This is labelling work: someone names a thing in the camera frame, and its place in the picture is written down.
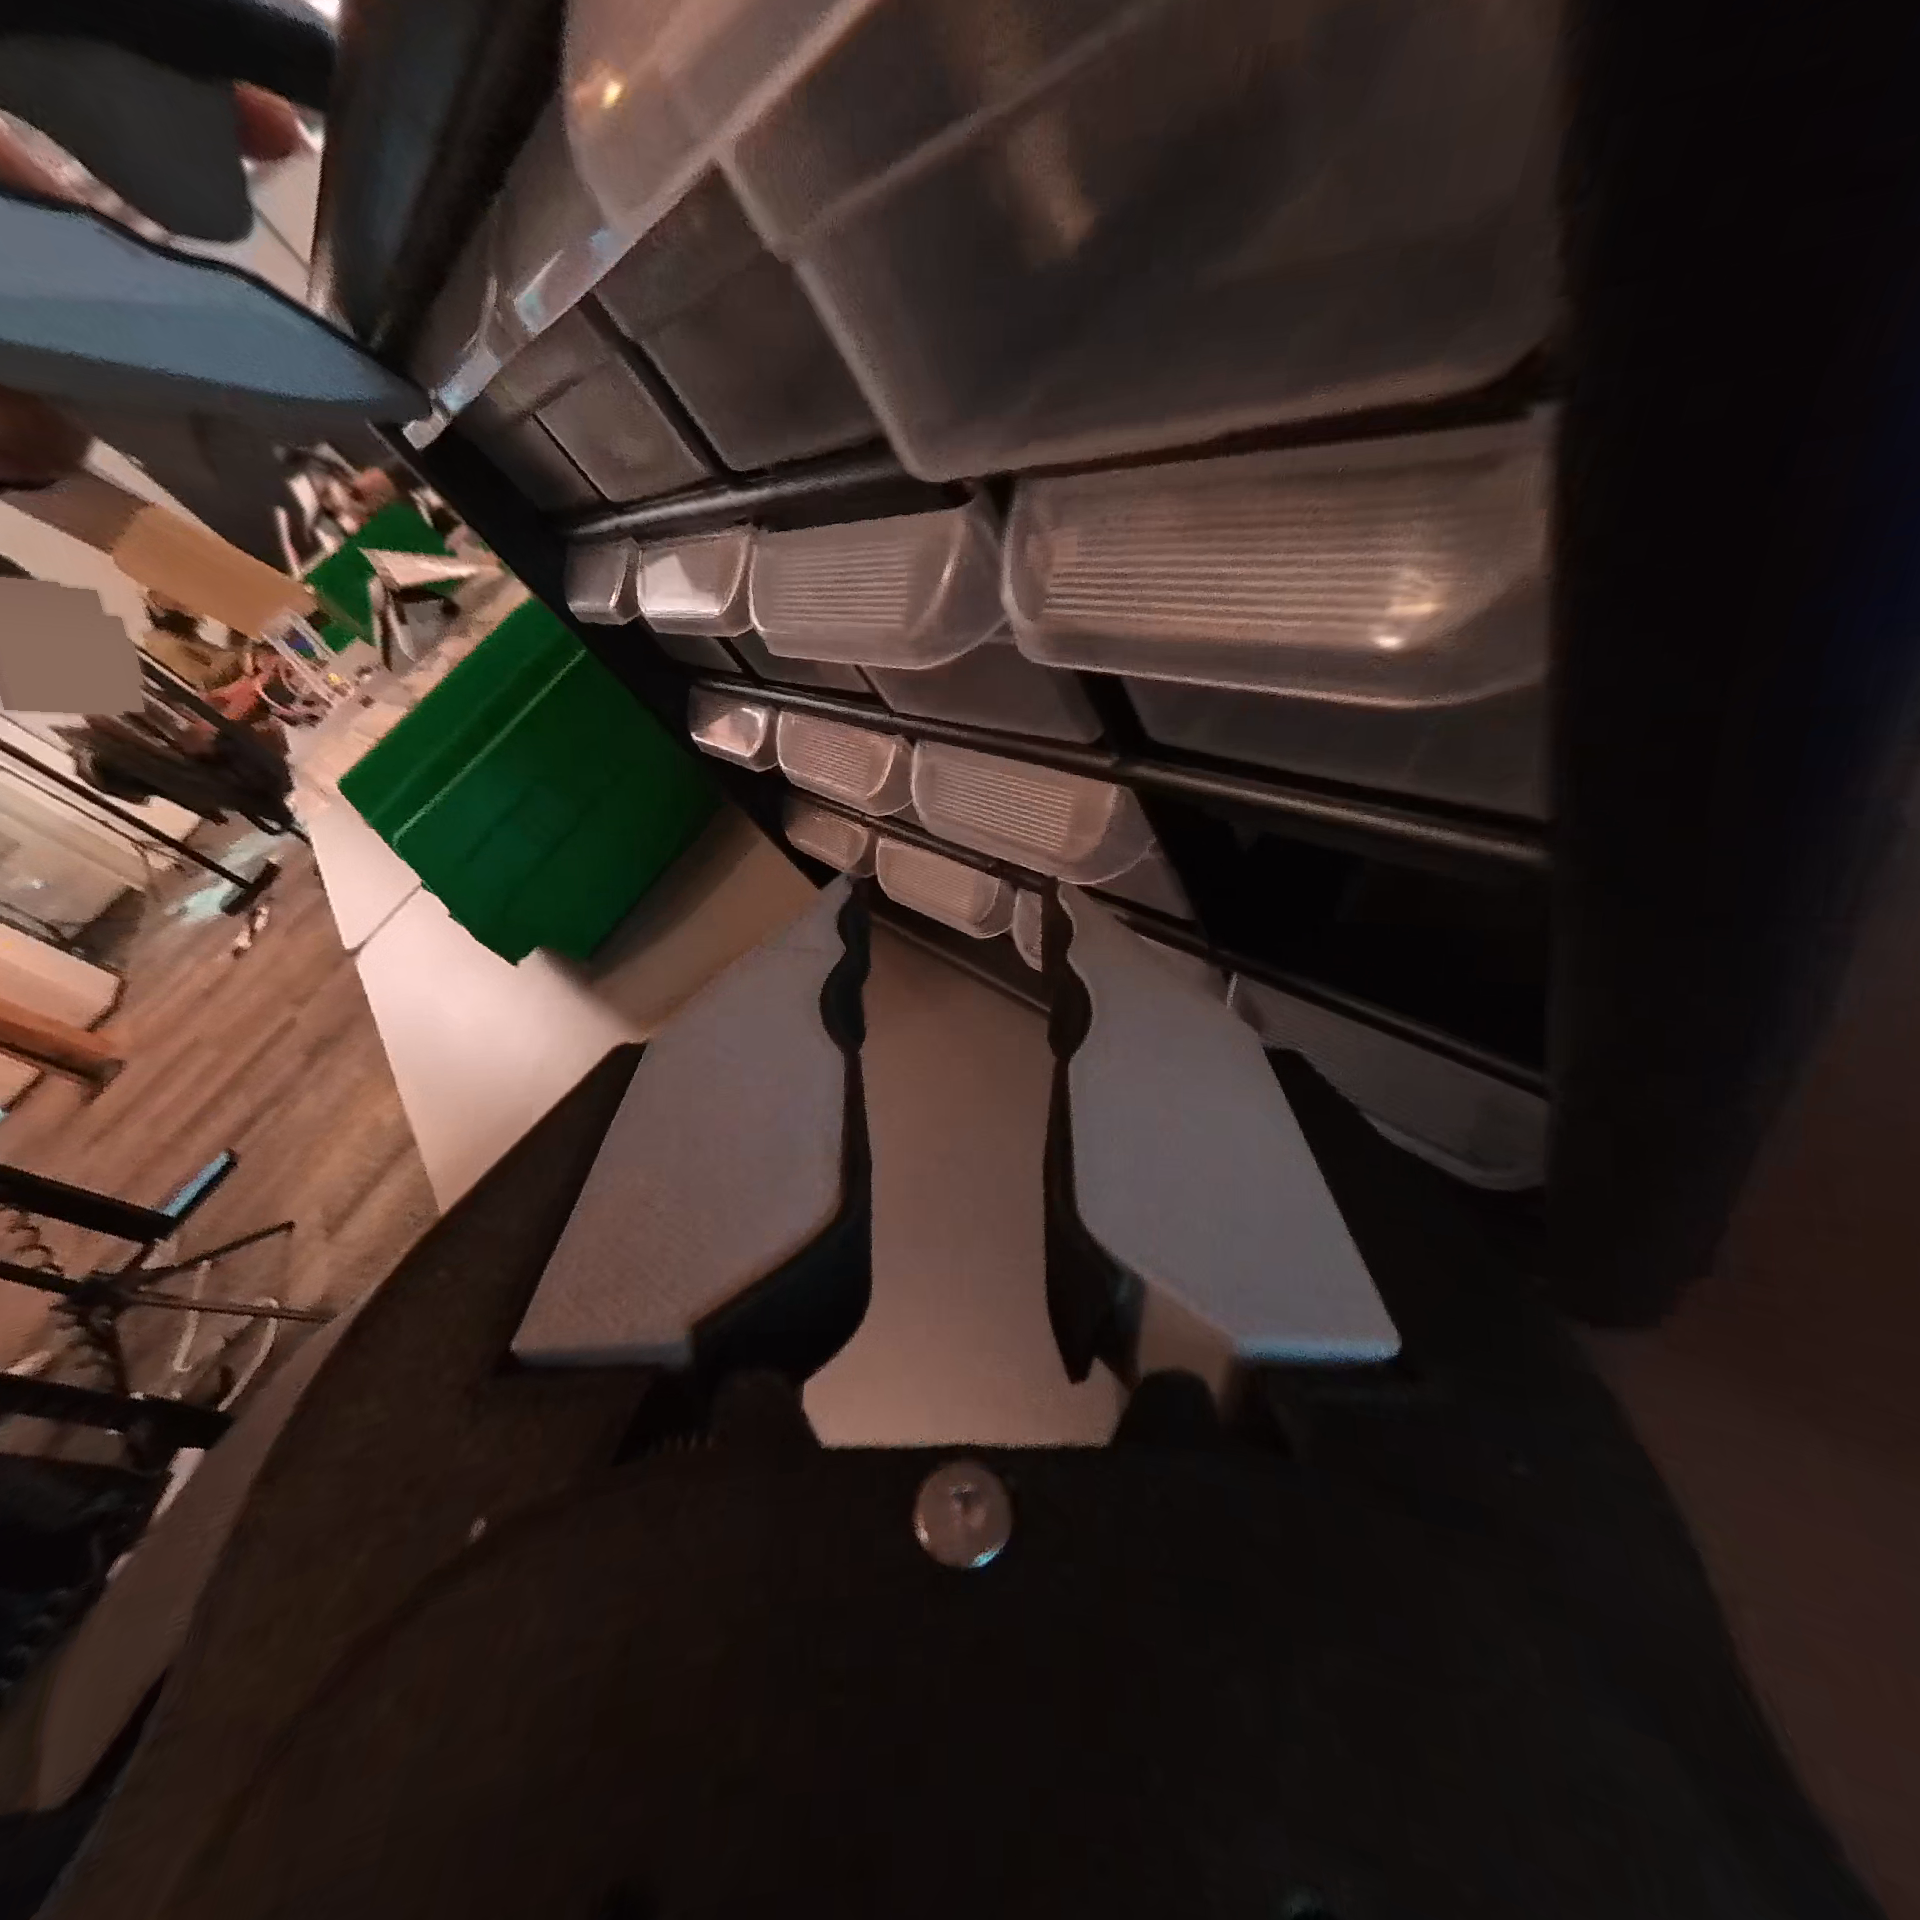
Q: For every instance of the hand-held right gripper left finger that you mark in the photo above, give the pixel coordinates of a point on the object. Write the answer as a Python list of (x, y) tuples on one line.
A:
[(704, 1184)]

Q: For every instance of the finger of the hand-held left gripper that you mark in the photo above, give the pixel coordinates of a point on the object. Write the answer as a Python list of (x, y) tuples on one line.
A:
[(180, 323)]

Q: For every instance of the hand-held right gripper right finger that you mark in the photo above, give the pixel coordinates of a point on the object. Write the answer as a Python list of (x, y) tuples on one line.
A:
[(1201, 1184)]

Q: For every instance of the rows of clear drawers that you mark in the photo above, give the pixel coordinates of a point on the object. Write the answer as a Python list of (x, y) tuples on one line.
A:
[(1275, 570)]

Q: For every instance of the black drawer cabinet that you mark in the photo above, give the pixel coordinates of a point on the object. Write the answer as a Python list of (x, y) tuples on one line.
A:
[(1665, 601)]

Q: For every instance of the green plastic bin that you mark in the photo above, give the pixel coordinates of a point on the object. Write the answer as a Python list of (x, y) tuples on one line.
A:
[(524, 780), (352, 578)]

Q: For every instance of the black tripod stand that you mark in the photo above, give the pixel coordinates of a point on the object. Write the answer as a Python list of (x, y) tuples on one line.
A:
[(104, 1320)]

